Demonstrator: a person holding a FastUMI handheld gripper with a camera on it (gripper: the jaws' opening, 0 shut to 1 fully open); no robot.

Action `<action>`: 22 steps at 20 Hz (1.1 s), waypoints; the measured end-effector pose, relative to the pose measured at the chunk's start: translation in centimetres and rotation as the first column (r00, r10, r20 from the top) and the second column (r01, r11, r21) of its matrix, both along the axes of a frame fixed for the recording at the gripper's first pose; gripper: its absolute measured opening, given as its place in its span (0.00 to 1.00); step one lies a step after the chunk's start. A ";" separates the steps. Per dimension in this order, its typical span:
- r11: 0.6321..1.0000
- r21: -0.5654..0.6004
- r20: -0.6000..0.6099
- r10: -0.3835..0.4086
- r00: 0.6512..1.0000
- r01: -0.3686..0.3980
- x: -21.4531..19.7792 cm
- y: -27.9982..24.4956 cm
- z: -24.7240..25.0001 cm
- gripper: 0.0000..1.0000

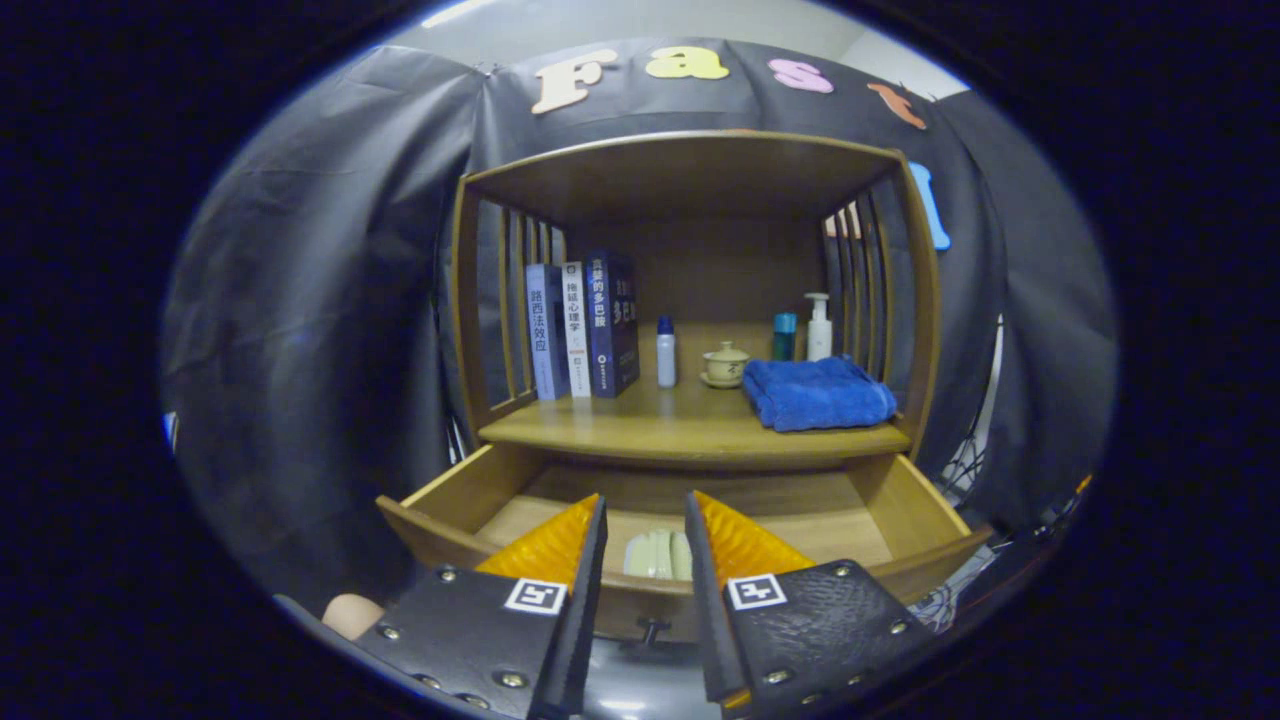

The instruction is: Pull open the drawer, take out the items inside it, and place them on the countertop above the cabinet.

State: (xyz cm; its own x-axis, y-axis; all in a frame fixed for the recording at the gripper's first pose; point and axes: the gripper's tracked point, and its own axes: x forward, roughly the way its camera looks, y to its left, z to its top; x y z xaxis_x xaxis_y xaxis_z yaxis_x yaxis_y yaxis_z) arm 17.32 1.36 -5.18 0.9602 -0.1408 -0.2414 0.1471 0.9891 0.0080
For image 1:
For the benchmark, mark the wooden countertop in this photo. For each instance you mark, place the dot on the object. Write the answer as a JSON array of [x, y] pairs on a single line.
[[650, 420]]

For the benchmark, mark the wooden cabinet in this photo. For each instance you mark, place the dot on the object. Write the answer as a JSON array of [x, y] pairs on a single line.
[[700, 260]]

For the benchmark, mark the pale green round scrub brush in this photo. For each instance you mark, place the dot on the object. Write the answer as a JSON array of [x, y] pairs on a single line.
[[655, 555]]

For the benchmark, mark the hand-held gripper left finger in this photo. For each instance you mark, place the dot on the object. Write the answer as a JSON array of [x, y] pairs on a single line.
[[575, 620]]

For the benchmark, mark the dark blue book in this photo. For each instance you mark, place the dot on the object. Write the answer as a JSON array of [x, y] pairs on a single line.
[[610, 325]]

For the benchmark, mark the teal bottle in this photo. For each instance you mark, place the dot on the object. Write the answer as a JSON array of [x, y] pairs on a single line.
[[784, 340]]

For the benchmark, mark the white bottle with blue cap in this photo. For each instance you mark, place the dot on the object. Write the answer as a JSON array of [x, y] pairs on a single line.
[[666, 360]]

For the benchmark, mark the light blue book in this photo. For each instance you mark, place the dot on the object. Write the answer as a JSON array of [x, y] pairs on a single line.
[[545, 335]]

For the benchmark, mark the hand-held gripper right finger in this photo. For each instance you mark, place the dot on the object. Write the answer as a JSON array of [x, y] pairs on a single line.
[[710, 610]]

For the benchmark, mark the blue folded towel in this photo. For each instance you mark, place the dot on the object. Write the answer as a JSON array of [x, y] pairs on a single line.
[[815, 395]]

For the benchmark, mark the black backdrop cloth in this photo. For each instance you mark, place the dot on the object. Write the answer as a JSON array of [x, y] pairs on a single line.
[[320, 300]]

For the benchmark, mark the black tripod stand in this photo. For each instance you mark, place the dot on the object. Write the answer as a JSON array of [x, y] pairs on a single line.
[[965, 465]]

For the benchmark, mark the wooden drawer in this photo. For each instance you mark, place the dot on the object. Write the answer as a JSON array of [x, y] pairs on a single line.
[[790, 515]]

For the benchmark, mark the white pump bottle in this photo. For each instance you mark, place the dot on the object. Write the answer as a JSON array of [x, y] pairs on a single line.
[[819, 340]]

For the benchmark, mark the white book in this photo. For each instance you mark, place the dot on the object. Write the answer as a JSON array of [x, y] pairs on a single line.
[[576, 330]]

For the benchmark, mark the cream ceramic lidded teacup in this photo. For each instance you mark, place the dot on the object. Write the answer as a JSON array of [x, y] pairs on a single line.
[[725, 365]]

